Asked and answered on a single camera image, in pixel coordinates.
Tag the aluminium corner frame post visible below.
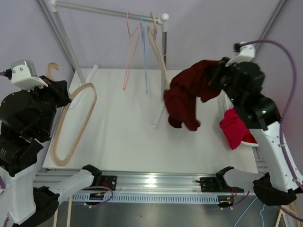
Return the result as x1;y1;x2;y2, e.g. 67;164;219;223
258;0;290;40

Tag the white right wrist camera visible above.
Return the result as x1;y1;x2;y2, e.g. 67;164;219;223
225;42;256;67

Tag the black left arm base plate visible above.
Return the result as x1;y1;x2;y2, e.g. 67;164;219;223
91;175;117;191

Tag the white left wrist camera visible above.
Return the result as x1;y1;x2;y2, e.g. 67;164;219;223
3;60;48;92

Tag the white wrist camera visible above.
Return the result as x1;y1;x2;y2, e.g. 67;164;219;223
3;60;48;92
225;42;256;67

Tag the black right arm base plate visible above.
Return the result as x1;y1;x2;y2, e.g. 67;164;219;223
195;177;244;193

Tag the white slotted cable duct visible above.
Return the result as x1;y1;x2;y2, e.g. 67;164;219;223
72;192;219;205

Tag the red t shirt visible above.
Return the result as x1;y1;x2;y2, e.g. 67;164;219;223
241;134;258;146

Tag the light blue thin hanger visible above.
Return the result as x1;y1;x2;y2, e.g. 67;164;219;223
140;15;148;93

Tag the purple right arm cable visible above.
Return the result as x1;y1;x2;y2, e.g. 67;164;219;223
220;39;303;210

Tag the magenta pink t shirt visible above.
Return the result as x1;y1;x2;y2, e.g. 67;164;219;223
219;107;251;150

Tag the blue hanger bottom right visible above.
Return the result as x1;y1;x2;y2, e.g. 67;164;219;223
234;196;266;227

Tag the beige wooden hanger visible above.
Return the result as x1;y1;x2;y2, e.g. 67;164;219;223
147;12;169;90

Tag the silver clothes rack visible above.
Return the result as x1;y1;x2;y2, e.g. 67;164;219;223
48;0;173;130

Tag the dark maroon t shirt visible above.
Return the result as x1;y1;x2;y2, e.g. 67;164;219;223
163;60;221;131

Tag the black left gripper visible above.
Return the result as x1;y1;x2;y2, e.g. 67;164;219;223
25;74;73;137

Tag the aluminium frame rail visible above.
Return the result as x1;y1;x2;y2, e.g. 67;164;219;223
30;171;287;193

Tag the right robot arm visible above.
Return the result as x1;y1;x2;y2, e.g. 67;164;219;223
206;58;303;206

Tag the pink thin hanger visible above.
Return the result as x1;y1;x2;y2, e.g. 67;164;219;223
123;12;142;91

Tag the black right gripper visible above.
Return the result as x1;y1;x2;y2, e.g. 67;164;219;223
206;57;242;107

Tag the white perforated plastic basket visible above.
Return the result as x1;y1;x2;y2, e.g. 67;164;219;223
224;94;258;147

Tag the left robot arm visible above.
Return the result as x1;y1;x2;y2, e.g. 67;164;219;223
0;76;102;227

